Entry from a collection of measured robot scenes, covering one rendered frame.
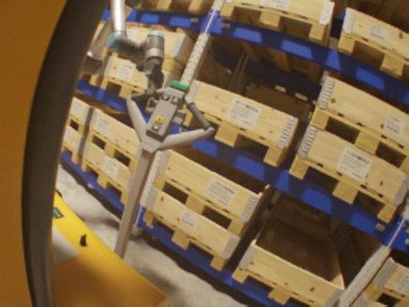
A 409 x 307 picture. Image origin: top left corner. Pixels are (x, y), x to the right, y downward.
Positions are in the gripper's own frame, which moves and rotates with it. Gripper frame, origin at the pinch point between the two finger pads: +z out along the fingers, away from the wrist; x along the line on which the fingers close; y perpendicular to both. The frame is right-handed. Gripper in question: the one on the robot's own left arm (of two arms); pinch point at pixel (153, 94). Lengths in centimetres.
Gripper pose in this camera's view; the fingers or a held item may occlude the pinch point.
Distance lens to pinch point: 101.1
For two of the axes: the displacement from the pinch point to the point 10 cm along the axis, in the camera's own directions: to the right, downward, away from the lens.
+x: 1.8, 1.6, 9.7
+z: 0.6, 9.8, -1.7
